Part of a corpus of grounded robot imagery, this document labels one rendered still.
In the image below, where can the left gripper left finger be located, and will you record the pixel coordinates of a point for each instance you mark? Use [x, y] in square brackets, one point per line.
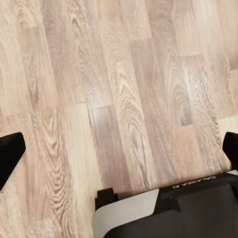
[12, 147]

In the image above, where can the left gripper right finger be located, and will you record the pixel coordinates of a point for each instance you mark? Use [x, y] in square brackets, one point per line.
[230, 148]

